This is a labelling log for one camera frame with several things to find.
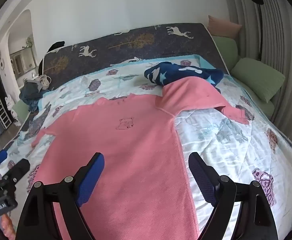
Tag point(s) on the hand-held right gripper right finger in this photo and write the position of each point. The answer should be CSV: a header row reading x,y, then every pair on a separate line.
x,y
203,177

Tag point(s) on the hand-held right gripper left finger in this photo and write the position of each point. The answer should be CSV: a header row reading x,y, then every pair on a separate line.
x,y
91,177

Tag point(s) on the pink knit sweater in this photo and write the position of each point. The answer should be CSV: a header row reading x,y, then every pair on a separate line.
x,y
136,155

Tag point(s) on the dark blue clothes pile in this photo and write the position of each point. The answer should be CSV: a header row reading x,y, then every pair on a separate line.
x,y
28,95

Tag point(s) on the person's left hand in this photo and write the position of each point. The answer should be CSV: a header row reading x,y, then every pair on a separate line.
x,y
8,226

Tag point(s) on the white slatted rack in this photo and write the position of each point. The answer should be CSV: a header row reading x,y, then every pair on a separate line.
x,y
2,115

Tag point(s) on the seashell print quilt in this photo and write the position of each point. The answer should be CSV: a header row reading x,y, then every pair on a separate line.
x,y
223,135

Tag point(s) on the small green cushion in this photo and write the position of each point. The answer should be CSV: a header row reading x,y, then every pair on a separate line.
x,y
21,110

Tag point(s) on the navy star print blanket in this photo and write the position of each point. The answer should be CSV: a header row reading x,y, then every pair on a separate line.
x,y
175,73

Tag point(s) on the green ribbed pillow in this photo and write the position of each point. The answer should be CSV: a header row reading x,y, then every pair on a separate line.
x,y
258,77

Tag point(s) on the green potted plant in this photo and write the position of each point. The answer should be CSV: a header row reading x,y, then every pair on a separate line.
x,y
29,43

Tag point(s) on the black cloth on headboard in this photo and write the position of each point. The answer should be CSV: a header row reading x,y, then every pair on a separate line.
x,y
57,45

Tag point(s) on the green back cushion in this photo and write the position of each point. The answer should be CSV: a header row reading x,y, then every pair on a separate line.
x,y
225,50

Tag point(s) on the dark deer print mattress cover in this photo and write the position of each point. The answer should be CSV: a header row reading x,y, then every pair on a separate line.
x,y
136,40

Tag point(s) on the pink pillow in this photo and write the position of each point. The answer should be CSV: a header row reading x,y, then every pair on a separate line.
x,y
223,27

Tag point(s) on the grey pleated curtain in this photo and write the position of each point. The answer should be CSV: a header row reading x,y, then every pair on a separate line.
x,y
280,42

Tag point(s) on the wall mirror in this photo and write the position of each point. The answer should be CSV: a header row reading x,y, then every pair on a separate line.
x,y
23,62

